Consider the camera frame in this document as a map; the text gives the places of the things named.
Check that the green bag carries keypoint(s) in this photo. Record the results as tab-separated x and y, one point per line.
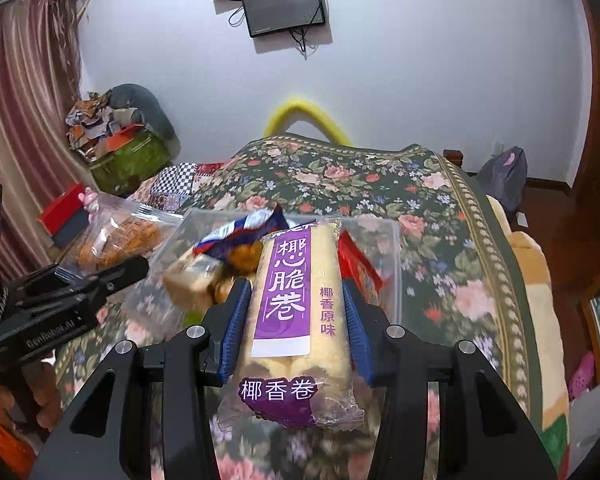
130	165

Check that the green jelly cup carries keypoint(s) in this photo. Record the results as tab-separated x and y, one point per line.
192	319

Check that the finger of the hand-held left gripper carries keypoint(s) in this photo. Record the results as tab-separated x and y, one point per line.
125	270
45	277

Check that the dark grey box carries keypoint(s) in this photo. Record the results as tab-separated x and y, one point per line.
72	230

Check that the pink plush rabbit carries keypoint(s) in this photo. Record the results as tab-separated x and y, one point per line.
91	202

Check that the small black wall monitor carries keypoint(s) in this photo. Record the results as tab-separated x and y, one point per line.
282	7

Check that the patterned orange cloth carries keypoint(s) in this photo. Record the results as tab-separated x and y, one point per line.
87	120

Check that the striped brown curtain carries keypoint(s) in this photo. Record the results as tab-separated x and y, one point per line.
25	110

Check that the clear orange snack packet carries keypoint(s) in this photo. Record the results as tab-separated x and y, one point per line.
120	235

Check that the grey pillow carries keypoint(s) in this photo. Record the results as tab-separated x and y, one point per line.
150	105

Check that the red snack packet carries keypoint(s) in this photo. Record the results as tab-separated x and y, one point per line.
355	260

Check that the orange box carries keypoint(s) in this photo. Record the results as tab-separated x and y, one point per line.
120	139

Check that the blue snack packet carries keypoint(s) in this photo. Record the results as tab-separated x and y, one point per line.
240	237

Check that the yellow foam tube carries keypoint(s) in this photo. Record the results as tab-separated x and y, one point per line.
305	110

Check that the beige plush blanket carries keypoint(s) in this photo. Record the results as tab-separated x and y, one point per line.
535	285

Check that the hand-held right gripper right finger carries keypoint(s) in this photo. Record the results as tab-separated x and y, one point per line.
355	330

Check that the person's left hand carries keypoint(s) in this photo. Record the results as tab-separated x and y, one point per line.
50	395

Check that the patchwork quilt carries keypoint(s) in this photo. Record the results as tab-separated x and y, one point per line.
180	182

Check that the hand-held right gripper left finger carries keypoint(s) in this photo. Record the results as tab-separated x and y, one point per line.
235	320

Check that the floral blanket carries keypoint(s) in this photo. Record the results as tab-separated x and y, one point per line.
430	260

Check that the pink slipper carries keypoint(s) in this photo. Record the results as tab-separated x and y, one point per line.
580	377

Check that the purple label roll packet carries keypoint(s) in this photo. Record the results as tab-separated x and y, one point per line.
285	290

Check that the clear plastic container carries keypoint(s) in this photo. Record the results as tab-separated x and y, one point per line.
375	240

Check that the red box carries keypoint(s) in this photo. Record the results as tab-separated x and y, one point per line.
62	205

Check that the dark backpack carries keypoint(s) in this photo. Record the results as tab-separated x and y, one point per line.
505	175

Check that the brown cake packet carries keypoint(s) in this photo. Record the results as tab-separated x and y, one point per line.
190	280

